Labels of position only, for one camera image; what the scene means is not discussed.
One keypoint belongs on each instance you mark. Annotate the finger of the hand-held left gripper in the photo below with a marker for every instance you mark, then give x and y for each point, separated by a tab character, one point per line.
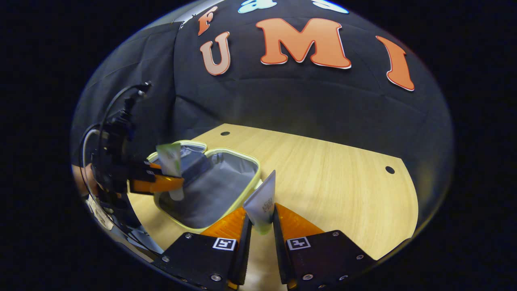
147	169
161	185

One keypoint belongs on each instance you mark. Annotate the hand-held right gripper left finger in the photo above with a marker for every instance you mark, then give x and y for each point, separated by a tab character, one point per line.
243	250

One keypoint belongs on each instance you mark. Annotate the cream suitcase with grey lining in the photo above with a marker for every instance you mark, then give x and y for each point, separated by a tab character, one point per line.
218	182

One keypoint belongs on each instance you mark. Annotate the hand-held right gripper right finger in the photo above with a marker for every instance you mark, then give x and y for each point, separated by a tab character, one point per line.
280	250

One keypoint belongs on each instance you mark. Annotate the green white skincare tube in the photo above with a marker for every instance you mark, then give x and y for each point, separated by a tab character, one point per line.
169	157

